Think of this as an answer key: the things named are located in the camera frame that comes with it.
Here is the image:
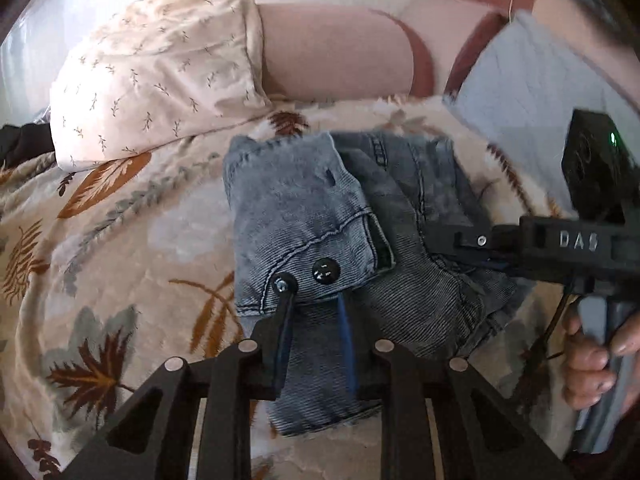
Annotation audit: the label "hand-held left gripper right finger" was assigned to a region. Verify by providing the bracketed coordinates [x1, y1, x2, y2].
[337, 297, 576, 480]

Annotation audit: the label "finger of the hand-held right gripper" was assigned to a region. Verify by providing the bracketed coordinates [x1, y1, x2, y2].
[425, 219, 521, 274]

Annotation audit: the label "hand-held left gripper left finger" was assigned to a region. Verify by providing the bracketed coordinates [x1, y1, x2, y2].
[60, 272, 300, 480]

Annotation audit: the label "blue denim pants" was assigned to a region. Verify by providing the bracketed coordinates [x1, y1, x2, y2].
[222, 130, 523, 438]

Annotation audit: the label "person's right hand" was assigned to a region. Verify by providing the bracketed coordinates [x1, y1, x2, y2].
[562, 305, 640, 409]

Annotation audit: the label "light blue pillow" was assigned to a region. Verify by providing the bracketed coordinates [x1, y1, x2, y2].
[442, 10, 601, 221]

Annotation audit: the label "cream leaf-print blanket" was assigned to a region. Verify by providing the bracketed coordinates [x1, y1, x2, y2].
[0, 95, 601, 480]

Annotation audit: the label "pink bolster cushion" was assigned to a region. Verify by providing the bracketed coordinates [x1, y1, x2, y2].
[257, 2, 436, 102]

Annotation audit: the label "white leaf-print pillow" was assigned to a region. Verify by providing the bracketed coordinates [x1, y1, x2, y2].
[49, 0, 274, 171]

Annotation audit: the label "black cloth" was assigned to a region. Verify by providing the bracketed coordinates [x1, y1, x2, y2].
[0, 121, 56, 168]

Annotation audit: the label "black cable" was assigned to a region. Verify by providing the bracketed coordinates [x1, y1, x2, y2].
[542, 282, 575, 361]

